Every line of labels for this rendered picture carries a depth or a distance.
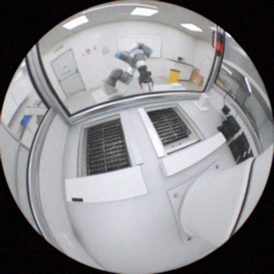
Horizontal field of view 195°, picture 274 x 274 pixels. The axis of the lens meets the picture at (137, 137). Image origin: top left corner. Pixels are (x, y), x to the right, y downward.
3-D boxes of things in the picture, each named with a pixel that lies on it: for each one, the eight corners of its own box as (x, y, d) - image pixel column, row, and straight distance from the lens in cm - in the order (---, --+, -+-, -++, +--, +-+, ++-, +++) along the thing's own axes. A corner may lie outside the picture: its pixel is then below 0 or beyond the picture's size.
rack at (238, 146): (228, 145, 51) (239, 136, 47) (233, 139, 61) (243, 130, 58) (235, 161, 52) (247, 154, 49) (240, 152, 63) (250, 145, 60)
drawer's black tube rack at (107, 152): (93, 137, 49) (87, 131, 45) (122, 129, 45) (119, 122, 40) (94, 177, 40) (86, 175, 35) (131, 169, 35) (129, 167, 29)
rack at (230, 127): (216, 128, 51) (226, 116, 47) (223, 124, 61) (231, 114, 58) (225, 142, 50) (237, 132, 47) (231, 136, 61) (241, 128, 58)
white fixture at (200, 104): (191, 101, 56) (197, 88, 53) (199, 101, 63) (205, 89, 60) (200, 111, 52) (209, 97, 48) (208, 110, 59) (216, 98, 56)
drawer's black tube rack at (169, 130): (142, 117, 50) (142, 109, 45) (167, 112, 56) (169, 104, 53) (157, 149, 38) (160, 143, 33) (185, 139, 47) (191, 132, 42)
